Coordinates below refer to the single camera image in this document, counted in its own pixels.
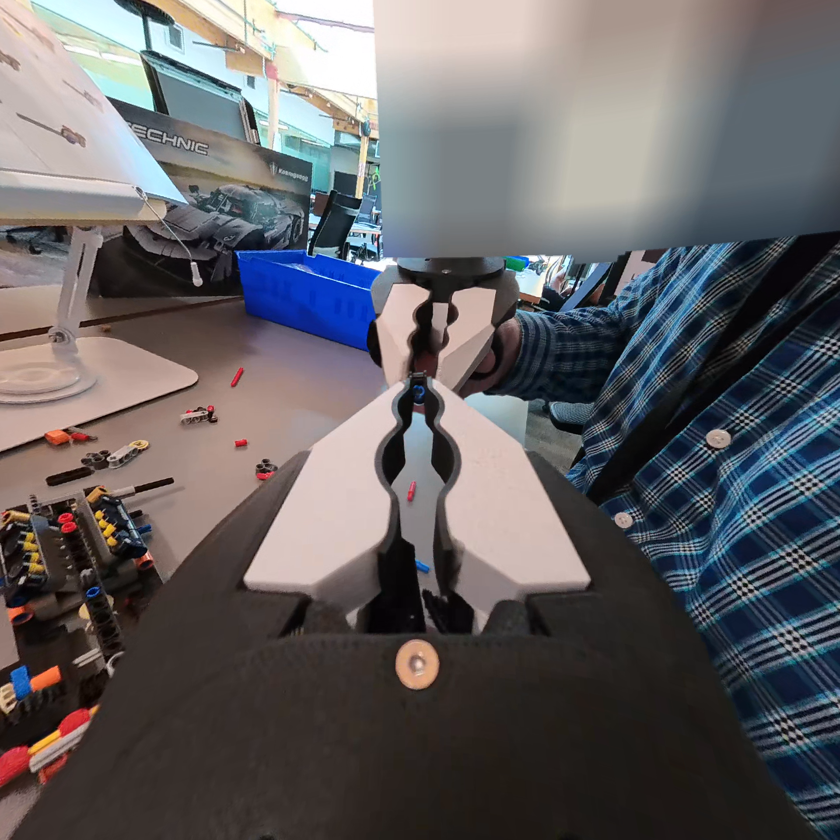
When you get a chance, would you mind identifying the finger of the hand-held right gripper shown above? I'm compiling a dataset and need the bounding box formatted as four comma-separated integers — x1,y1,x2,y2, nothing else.
381,282,434,386
438,287,497,399

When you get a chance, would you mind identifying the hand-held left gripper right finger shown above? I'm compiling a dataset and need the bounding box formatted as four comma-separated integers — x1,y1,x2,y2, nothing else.
422,379,593,632

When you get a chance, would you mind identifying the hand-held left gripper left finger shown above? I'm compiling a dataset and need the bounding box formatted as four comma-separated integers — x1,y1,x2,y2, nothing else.
243,379,417,627

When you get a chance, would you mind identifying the lego car chassis assembly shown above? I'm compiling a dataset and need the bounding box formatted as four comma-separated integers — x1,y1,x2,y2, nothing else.
0,477,177,791

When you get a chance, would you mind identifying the person's right forearm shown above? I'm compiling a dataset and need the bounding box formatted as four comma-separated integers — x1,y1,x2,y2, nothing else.
499,262,664,421

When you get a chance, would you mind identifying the black lego set box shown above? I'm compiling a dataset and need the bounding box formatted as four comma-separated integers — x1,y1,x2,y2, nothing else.
0,97,314,299

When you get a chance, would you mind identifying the person's right hand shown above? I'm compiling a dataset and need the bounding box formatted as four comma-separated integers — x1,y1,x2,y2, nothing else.
468,314,527,396

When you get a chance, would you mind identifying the blue plastic storage bin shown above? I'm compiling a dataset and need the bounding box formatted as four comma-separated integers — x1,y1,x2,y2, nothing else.
236,250,383,353

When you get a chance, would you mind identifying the black office chair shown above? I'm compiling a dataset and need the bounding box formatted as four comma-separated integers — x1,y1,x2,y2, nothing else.
307,189,382,265

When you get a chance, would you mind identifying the white book stand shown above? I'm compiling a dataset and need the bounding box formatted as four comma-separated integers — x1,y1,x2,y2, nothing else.
0,167,200,455

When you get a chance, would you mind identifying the dark computer monitor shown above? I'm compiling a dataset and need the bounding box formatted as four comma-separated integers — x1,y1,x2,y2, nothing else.
139,50,262,144

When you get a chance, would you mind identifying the white instruction booklet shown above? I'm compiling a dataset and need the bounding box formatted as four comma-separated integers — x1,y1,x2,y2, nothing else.
0,0,189,229

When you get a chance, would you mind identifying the black shoulder strap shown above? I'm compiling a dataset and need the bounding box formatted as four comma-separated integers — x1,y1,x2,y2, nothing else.
583,233,840,506

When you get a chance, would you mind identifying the elastic cord with white tip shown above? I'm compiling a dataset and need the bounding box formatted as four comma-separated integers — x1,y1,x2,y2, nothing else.
134,186,206,290

